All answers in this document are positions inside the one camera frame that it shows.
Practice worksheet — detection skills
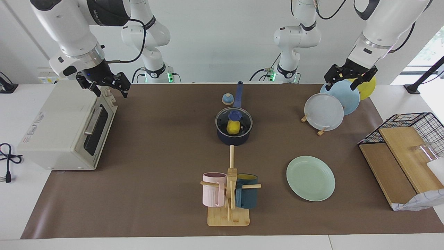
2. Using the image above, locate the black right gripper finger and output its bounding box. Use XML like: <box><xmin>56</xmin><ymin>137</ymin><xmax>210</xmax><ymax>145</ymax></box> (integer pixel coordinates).
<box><xmin>116</xmin><ymin>72</ymin><xmax>131</xmax><ymax>99</ymax></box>
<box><xmin>88</xmin><ymin>82</ymin><xmax>102</xmax><ymax>98</ymax></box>

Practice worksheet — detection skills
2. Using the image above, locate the glass lid with blue knob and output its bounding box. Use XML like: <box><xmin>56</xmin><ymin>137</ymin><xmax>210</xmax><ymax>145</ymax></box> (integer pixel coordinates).
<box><xmin>215</xmin><ymin>107</ymin><xmax>254</xmax><ymax>138</ymax></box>

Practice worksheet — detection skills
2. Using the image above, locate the yellow plate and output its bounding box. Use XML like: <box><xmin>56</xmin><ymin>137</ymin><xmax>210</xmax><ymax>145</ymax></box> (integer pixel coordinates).
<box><xmin>347</xmin><ymin>75</ymin><xmax>377</xmax><ymax>101</ymax></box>

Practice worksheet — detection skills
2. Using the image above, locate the light blue plate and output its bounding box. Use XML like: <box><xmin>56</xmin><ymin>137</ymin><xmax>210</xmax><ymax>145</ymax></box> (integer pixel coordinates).
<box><xmin>319</xmin><ymin>79</ymin><xmax>361</xmax><ymax>116</ymax></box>

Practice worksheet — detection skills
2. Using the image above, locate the pale grey plate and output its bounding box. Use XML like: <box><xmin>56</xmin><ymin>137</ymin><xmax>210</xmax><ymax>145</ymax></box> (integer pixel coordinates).
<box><xmin>304</xmin><ymin>93</ymin><xmax>344</xmax><ymax>132</ymax></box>

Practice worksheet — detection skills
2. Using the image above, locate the wooden plate rack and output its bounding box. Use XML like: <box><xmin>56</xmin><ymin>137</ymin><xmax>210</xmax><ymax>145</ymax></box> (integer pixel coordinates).
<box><xmin>300</xmin><ymin>113</ymin><xmax>329</xmax><ymax>136</ymax></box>

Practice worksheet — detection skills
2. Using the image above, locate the pale green plate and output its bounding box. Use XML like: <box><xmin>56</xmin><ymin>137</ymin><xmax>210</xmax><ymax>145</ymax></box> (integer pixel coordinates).
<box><xmin>286</xmin><ymin>155</ymin><xmax>336</xmax><ymax>202</ymax></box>

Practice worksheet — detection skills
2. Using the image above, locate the black clamp stand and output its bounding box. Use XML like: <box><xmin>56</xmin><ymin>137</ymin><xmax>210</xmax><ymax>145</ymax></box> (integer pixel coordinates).
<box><xmin>403</xmin><ymin>56</ymin><xmax>444</xmax><ymax>94</ymax></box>

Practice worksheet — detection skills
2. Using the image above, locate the cream toaster oven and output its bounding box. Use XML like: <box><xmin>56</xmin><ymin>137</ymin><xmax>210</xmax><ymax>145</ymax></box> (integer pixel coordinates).
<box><xmin>17</xmin><ymin>81</ymin><xmax>118</xmax><ymax>171</ymax></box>

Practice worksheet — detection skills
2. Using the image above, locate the brown table mat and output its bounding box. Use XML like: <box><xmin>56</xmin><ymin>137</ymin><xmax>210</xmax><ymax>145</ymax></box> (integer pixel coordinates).
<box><xmin>20</xmin><ymin>83</ymin><xmax>444</xmax><ymax>239</ymax></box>

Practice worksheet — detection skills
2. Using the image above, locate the light wooden board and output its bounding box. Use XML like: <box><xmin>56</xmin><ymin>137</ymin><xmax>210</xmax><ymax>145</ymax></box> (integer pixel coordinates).
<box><xmin>378</xmin><ymin>126</ymin><xmax>444</xmax><ymax>195</ymax></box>

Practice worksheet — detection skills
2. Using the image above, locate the black clamp base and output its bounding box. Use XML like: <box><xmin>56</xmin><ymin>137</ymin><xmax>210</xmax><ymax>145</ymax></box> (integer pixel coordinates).
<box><xmin>0</xmin><ymin>72</ymin><xmax>18</xmax><ymax>93</ymax></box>

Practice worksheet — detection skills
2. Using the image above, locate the dark wooden board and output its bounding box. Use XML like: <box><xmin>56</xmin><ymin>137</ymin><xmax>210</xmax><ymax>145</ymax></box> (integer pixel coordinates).
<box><xmin>359</xmin><ymin>142</ymin><xmax>417</xmax><ymax>209</ymax></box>

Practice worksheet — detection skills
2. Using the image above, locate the clear glass cup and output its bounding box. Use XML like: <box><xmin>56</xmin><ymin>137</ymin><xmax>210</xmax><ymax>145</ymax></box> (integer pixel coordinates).
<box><xmin>411</xmin><ymin>142</ymin><xmax>444</xmax><ymax>176</ymax></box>

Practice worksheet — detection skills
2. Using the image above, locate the crumpled white paper bag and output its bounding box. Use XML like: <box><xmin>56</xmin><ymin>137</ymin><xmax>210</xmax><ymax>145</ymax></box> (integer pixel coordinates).
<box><xmin>392</xmin><ymin>189</ymin><xmax>444</xmax><ymax>211</ymax></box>

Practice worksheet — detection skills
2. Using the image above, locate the pink ribbed mug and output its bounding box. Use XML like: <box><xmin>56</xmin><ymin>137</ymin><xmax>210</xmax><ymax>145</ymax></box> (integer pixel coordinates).
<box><xmin>202</xmin><ymin>172</ymin><xmax>228</xmax><ymax>208</ymax></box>

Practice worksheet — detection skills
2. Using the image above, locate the dark teal mug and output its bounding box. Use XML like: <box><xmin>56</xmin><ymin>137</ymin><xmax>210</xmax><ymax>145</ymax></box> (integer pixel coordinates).
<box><xmin>235</xmin><ymin>174</ymin><xmax>259</xmax><ymax>209</ymax></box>

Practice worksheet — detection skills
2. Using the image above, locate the wooden mug tree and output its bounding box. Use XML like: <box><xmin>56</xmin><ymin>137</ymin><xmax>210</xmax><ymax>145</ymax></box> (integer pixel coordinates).
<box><xmin>200</xmin><ymin>145</ymin><xmax>262</xmax><ymax>227</ymax></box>

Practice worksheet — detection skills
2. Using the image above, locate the black right base cable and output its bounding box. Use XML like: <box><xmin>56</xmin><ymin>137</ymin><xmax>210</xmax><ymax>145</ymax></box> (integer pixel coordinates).
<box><xmin>131</xmin><ymin>67</ymin><xmax>147</xmax><ymax>84</ymax></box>

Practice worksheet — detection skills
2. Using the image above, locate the black base cable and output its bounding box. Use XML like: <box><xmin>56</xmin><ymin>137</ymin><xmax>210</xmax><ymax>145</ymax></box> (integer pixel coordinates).
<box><xmin>131</xmin><ymin>67</ymin><xmax>147</xmax><ymax>84</ymax></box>
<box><xmin>249</xmin><ymin>53</ymin><xmax>282</xmax><ymax>82</ymax></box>

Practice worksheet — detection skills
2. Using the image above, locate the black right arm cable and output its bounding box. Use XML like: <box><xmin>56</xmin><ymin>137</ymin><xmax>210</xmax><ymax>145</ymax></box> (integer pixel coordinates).
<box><xmin>104</xmin><ymin>17</ymin><xmax>147</xmax><ymax>65</ymax></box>

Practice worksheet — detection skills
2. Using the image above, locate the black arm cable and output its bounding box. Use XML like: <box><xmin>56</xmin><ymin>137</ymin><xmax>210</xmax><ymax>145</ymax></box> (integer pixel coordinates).
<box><xmin>104</xmin><ymin>17</ymin><xmax>147</xmax><ymax>65</ymax></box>
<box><xmin>313</xmin><ymin>0</ymin><xmax>417</xmax><ymax>54</ymax></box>

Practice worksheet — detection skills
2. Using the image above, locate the white wall socket box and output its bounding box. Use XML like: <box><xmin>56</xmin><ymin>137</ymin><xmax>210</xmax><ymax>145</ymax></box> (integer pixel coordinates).
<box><xmin>37</xmin><ymin>67</ymin><xmax>67</xmax><ymax>84</ymax></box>

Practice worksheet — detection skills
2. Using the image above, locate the black wire basket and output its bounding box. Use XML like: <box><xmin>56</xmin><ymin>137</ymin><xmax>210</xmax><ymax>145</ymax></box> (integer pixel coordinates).
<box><xmin>358</xmin><ymin>112</ymin><xmax>444</xmax><ymax>158</ymax></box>

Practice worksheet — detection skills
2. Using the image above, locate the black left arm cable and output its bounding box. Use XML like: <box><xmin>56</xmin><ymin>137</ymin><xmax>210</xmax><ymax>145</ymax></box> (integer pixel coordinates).
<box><xmin>313</xmin><ymin>0</ymin><xmax>417</xmax><ymax>54</ymax></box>

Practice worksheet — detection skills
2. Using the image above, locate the black left base cable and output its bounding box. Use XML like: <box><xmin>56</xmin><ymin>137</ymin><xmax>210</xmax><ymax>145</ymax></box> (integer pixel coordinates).
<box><xmin>249</xmin><ymin>53</ymin><xmax>282</xmax><ymax>82</ymax></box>

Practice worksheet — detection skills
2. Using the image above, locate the dark blue long-handled pot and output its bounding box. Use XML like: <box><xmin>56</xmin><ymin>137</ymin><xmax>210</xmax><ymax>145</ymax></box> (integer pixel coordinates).
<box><xmin>215</xmin><ymin>81</ymin><xmax>254</xmax><ymax>146</ymax></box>

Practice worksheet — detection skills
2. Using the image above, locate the black power cable with plug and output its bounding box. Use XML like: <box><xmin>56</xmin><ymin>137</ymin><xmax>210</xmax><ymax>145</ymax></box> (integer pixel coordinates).
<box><xmin>0</xmin><ymin>142</ymin><xmax>23</xmax><ymax>184</ymax></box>

